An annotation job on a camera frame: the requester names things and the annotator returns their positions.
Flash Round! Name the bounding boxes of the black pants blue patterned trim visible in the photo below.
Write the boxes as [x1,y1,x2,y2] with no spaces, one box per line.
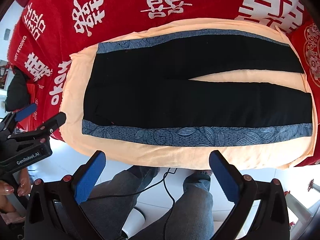
[82,29,313,147]

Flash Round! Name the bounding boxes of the person's left hand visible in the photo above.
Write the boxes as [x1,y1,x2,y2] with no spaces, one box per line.
[1,168,31,213]

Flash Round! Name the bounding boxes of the black cloth bundle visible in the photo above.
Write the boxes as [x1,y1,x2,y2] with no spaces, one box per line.
[4,67,30,112]

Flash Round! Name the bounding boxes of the person's grey trouser legs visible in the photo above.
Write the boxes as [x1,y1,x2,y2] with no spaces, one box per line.
[80,166,214,239]

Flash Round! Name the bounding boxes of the peach cloth sheet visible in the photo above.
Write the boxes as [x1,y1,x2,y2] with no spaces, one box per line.
[60,18,319,170]

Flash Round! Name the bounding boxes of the white cylindrical cup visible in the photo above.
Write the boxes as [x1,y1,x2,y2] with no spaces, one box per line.
[121,207,145,239]

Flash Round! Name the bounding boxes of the black cable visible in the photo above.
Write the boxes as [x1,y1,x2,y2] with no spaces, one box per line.
[86,167,178,240]

